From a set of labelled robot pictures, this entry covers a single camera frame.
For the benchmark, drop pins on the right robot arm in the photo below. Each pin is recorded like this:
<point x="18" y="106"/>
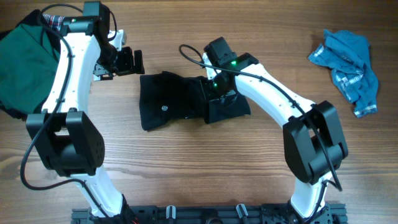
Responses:
<point x="314" y="143"/>

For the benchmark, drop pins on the green folded cloth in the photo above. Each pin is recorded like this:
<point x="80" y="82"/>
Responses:
<point x="28" y="67"/>

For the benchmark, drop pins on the plaid red blue shirt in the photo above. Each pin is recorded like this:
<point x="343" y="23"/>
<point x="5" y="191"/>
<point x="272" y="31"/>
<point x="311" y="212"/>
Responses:
<point x="53" y="21"/>

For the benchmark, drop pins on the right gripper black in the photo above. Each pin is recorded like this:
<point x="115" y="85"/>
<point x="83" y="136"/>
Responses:
<point x="229" y="93"/>

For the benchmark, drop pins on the black folded garment under green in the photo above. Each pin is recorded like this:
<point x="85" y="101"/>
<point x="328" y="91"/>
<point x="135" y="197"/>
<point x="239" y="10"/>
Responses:
<point x="53" y="40"/>

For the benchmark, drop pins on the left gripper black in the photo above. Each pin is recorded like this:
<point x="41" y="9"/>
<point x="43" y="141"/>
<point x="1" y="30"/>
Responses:
<point x="126" y="68"/>

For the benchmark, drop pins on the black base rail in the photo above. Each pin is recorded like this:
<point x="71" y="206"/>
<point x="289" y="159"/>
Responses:
<point x="265" y="213"/>

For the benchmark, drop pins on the blue denim cloth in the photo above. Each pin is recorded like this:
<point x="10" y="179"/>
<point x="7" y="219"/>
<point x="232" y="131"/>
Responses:
<point x="347" y="55"/>

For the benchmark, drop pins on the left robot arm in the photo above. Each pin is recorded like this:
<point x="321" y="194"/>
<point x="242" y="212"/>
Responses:
<point x="62" y="133"/>

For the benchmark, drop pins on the black shirt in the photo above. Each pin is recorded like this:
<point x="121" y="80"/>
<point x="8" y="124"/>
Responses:
<point x="167" y="96"/>

